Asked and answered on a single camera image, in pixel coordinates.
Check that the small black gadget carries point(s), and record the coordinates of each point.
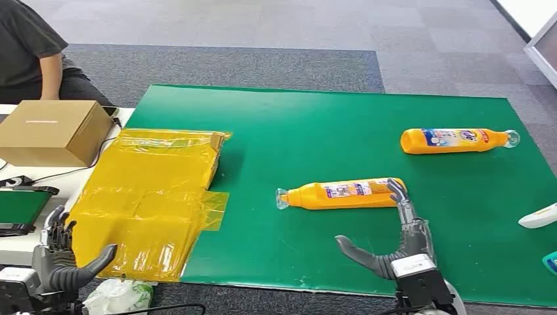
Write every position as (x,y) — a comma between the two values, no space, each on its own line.
(15,180)

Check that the black phone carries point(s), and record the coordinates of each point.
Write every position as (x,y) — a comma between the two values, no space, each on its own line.
(110,111)

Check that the orange bottle clear cap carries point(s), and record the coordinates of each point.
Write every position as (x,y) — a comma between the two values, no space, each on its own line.
(452,141)
(339,195)

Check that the person's forearm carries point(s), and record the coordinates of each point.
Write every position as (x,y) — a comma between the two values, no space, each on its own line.
(50,78)

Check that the green mat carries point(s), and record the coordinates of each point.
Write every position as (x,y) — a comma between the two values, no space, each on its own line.
(304,130)

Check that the white plastic bag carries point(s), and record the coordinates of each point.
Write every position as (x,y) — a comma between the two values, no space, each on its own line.
(117,298)

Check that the person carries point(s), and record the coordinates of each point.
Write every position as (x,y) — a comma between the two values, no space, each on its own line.
(22,43)

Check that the white framed panel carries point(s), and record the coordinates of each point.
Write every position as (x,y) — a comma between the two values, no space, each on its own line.
(546,48)

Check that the yellow plastic wrapped box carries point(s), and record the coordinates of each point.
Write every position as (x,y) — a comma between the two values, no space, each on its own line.
(143,195)

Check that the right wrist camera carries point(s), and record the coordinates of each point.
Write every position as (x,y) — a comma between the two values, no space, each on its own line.
(417,274)

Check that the brown cardboard box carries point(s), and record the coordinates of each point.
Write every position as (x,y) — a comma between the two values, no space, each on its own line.
(48,134)

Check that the green device black frame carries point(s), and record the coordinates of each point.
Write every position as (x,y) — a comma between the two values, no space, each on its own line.
(22,206)

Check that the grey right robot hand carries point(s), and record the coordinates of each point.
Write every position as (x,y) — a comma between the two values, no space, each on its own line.
(415,239)

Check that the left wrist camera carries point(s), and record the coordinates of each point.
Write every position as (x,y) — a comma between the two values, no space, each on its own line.
(17,287)

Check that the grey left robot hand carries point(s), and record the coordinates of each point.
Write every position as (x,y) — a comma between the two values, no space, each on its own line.
(56,269)

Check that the teal object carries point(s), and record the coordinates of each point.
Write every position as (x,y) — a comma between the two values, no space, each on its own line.
(552,263)

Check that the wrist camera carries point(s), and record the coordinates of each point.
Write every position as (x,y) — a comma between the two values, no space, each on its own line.
(17,287)
(417,274)

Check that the white plastic handheld object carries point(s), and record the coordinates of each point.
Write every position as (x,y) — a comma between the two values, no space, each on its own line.
(539,217)

